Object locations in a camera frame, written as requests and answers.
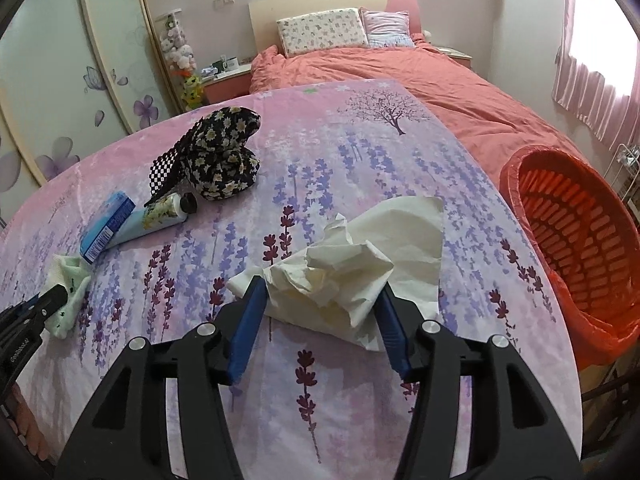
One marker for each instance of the pink striped curtain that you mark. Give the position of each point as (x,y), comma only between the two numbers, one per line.
(597,70)

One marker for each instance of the person's hand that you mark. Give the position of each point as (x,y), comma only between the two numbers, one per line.
(23,423)

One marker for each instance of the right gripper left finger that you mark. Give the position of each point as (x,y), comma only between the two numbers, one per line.
(160,406)

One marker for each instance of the black floral fabric hat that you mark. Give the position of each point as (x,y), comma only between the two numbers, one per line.
(211,156)

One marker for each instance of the white floral pillow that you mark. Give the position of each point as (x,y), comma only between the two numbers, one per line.
(337,28)

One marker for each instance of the pink striped pillow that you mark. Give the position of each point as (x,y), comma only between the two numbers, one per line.
(385,29)

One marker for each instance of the floral hand cream tube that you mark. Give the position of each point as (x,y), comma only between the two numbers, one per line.
(170,210)

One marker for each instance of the white paper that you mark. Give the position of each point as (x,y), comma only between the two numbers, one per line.
(330,286)

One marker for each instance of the pink bedside table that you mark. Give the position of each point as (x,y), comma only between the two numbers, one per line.
(228,85)

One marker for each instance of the beige and pink headboard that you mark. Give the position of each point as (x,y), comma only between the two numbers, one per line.
(265,13)

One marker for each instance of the hanging plush toys column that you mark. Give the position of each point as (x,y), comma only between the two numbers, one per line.
(180,61)

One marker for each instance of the right side bedside table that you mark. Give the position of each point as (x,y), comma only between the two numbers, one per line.
(456,55)

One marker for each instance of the floral sliding wardrobe door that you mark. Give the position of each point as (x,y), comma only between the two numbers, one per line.
(76,75)

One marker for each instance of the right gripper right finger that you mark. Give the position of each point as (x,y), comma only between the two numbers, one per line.
(515,432)

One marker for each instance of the white mug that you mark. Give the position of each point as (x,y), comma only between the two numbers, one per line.
(231,64)

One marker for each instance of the floral pink bed sheet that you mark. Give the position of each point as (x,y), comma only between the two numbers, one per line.
(311,406)

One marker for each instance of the white wire rack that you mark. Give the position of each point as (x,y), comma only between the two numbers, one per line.
(622,173)

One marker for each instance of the green and white towel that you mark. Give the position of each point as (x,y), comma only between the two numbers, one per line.
(74,273)

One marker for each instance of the orange plastic laundry basket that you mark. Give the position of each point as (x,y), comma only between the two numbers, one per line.
(589,246)

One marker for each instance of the coral red duvet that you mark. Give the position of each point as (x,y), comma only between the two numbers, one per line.
(490,124)

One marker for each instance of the blue tissue pack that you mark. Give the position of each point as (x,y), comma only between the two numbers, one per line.
(104,225)

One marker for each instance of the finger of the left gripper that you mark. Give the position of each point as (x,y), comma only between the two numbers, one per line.
(21,328)

